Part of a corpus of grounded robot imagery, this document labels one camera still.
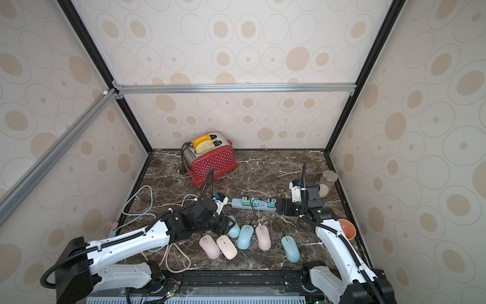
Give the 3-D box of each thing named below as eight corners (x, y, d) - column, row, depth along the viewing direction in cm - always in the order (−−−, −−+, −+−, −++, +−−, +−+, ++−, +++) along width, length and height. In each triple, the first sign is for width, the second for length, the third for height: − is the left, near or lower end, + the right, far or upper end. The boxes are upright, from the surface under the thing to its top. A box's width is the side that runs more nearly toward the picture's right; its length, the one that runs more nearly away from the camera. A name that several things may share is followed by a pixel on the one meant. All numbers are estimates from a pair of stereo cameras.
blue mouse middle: (235, 248, 84) (235, 246, 82) (242, 224, 90) (242, 222, 89) (248, 251, 83) (248, 250, 81) (254, 227, 89) (254, 225, 88)
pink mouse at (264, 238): (260, 252, 83) (260, 250, 80) (254, 228, 90) (255, 225, 87) (272, 249, 84) (273, 247, 81) (266, 226, 90) (266, 223, 88)
